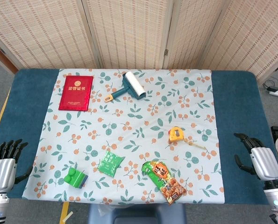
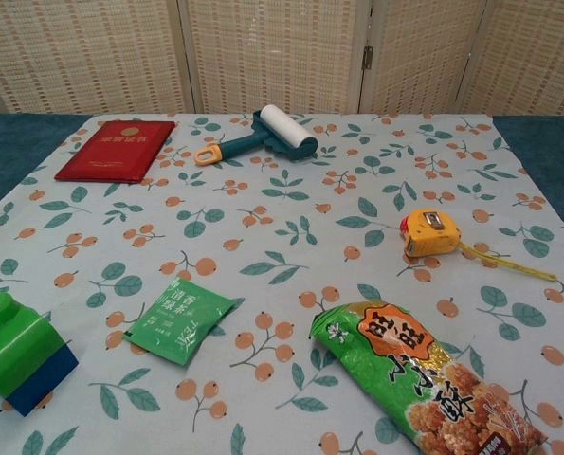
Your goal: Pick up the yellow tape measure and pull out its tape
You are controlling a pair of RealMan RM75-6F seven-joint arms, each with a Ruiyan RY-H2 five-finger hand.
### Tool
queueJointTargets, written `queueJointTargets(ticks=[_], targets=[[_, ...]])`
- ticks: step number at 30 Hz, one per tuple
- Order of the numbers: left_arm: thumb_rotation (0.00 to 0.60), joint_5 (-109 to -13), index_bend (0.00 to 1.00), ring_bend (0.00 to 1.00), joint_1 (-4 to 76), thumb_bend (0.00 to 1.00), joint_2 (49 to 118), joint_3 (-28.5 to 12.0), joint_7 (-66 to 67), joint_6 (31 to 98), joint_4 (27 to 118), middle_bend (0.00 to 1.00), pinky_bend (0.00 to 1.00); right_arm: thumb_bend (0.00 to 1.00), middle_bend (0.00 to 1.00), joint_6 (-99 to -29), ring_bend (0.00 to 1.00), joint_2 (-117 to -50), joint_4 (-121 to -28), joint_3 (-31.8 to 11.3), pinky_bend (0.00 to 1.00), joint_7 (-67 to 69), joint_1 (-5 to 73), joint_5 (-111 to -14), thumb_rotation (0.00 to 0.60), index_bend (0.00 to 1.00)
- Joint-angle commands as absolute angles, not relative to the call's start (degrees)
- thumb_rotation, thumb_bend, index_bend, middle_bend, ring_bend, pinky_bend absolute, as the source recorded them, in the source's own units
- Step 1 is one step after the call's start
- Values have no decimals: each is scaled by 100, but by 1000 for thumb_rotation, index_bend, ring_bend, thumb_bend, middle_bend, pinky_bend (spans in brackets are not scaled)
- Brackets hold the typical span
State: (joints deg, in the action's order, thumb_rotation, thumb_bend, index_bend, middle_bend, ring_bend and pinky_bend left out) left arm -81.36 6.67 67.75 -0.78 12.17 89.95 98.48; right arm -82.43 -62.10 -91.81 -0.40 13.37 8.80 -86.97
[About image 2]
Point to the small yellow snack packet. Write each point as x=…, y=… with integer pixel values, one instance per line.
x=431, y=237

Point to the floral printed tablecloth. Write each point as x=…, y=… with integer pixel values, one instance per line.
x=281, y=223

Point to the teal lint roller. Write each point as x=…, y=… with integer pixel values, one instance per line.
x=281, y=130

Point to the green tea packet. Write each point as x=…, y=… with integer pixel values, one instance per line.
x=182, y=317

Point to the woven folding screen panel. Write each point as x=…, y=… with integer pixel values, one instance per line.
x=73, y=52
x=277, y=52
x=423, y=52
x=537, y=52

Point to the red certificate book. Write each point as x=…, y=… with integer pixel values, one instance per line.
x=115, y=149

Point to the green snack bag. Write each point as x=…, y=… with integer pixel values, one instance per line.
x=405, y=369

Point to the metal screen hinge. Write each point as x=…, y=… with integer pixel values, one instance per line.
x=368, y=56

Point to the blue toy block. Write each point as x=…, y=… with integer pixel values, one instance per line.
x=44, y=384

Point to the green packet at edge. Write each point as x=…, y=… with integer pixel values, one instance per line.
x=11, y=341

